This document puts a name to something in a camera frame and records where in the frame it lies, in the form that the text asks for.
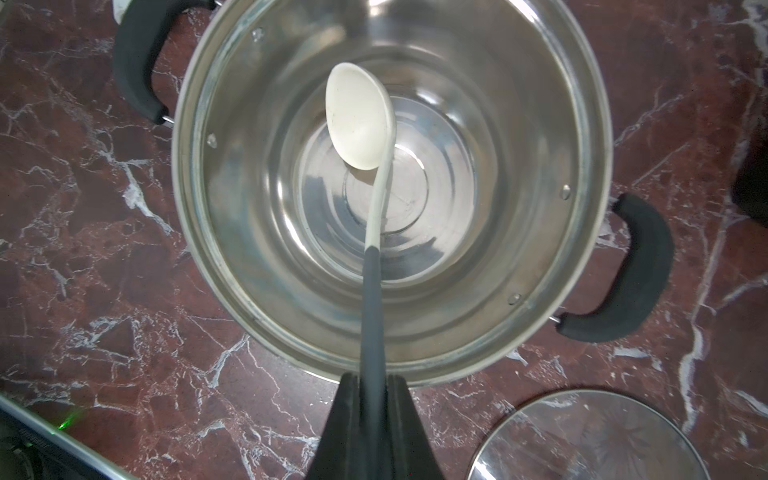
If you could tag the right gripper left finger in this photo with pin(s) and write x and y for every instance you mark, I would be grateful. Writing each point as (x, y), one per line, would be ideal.
(339, 452)

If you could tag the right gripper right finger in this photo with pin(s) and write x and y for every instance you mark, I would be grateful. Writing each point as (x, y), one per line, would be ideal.
(408, 451)

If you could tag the glass pot lid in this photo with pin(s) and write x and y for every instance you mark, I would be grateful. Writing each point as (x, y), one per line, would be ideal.
(586, 434)

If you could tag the stainless steel pot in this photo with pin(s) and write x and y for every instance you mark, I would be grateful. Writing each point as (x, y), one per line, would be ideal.
(498, 219)

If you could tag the cream spoon grey handle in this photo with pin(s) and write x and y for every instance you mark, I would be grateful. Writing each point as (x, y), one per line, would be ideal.
(362, 127)

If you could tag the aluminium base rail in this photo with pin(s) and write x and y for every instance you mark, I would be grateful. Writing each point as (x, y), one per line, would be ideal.
(32, 448)

